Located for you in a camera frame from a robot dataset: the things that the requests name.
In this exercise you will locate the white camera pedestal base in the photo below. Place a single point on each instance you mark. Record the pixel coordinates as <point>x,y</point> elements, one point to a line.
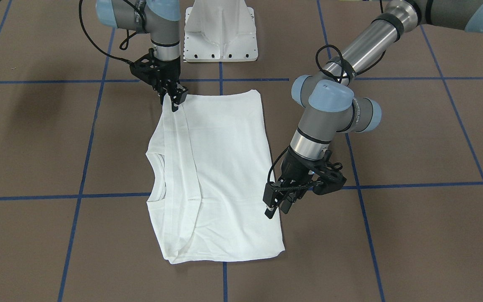
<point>220,31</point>

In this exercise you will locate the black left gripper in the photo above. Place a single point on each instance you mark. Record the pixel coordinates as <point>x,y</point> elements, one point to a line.
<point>295,166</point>

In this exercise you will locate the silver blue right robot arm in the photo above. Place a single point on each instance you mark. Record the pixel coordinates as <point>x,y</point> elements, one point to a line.
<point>158,18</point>

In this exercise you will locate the white long-sleeve printed t-shirt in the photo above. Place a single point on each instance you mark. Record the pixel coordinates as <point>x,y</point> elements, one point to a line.
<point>211,160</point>

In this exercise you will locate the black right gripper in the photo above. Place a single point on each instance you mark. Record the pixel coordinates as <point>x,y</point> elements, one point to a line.
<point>170,74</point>

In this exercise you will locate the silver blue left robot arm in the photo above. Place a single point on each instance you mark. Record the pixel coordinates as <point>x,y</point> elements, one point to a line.
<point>330,106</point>

